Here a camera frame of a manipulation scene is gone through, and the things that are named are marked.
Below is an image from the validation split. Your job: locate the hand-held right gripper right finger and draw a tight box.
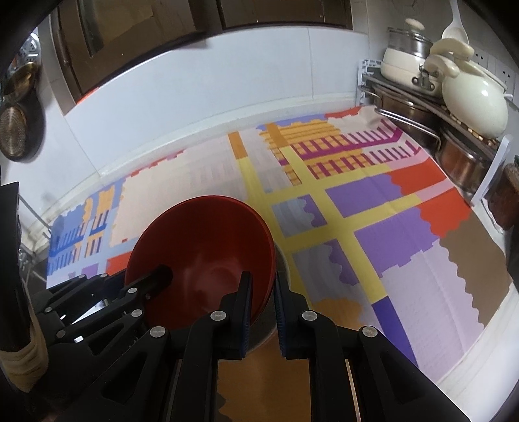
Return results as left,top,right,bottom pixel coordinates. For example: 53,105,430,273
273,271,475,422

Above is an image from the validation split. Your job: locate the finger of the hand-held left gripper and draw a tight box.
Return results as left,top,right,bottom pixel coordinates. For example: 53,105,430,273
44,302,149,376
46,265,175,322

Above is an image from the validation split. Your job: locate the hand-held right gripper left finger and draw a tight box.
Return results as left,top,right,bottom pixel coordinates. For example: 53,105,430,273
61,271,254,422

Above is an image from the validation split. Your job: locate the red and black bowl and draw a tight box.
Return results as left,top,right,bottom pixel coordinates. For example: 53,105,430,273
124,195,277,331

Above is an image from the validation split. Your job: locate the dark perforated frying pan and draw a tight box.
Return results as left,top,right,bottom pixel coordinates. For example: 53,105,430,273
0,99,46,163

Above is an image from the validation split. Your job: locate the colourful patterned mat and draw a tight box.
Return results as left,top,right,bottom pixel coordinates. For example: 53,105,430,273
46,106,515,422

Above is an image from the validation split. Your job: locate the brass ladle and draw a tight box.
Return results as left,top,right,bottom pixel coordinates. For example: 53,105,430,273
2,61,41,98

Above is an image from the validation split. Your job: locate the round perforated steamer tray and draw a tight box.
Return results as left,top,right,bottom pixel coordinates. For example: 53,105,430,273
16,34,41,66

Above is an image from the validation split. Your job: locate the large steel pot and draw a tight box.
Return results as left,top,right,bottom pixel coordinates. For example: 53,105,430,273
365,83,442,151

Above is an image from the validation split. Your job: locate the copper tinted steel pot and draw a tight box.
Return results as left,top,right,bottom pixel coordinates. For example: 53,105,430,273
436,128,501,193

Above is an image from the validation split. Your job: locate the white plastic lattice panel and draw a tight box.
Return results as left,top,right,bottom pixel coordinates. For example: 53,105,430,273
357,59,382,107

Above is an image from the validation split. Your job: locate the glass jar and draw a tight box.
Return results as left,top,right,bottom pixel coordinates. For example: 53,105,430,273
491,162,519,229

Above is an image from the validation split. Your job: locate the metal pot rack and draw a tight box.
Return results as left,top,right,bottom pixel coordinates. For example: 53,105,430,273
359,73,507,204

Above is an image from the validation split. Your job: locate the white stand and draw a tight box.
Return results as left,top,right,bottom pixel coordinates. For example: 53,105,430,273
474,137,512,204

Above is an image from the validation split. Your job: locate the white pan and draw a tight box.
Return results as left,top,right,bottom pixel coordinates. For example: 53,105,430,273
380,45,443,95

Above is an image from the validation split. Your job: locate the cream ceramic pot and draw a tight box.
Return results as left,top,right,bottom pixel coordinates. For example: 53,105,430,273
424,37,510,139

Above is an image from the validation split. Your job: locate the steel pot with lid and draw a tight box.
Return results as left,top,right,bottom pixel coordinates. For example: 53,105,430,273
387,18,434,57

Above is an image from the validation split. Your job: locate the white plastic spoon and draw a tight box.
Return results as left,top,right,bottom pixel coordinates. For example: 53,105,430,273
441,0,471,46

